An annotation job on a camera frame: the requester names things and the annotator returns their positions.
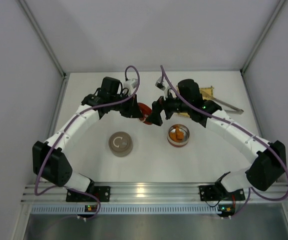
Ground red round lid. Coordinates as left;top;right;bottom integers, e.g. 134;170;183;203
138;102;152;125

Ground orange fried food piece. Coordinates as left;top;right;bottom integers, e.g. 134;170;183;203
175;127;184;140

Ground grey round lid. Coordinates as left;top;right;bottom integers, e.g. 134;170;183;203
108;131;133;151

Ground metal tongs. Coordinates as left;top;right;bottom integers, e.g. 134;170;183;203
200;90;244;115

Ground steel round container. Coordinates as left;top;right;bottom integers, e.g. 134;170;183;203
111;148;132;158
167;124;190;148

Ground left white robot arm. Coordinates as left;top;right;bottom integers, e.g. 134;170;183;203
33;77;143;196

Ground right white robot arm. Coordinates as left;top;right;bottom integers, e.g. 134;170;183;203
147;78;286;199

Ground bamboo mat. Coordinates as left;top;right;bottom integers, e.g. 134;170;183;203
177;86;214;118

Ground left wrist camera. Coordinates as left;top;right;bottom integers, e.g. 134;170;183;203
122;78;138;96

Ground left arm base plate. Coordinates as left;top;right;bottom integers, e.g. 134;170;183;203
66;186;111;203

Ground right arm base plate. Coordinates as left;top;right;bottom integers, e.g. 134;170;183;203
198;184;246;202

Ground aluminium rail frame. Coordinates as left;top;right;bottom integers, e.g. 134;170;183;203
21;182;287;217

